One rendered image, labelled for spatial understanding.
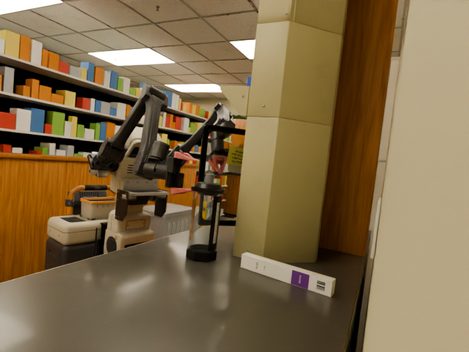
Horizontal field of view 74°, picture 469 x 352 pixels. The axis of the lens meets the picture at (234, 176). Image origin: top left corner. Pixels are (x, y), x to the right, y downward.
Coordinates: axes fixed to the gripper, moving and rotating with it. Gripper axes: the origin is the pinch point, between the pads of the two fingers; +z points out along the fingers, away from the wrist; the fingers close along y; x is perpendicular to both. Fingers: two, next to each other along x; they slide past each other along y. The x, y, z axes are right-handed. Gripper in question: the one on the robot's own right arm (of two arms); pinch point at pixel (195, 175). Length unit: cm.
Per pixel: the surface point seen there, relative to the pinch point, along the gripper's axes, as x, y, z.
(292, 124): 12.5, 19.9, 26.4
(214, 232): -0.6, -16.7, 9.9
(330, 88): 21, 34, 35
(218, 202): -0.6, -7.1, 9.9
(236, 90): 8.8, 29.8, 7.2
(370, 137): 46, 21, 48
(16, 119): 72, 20, -234
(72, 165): 91, -13, -183
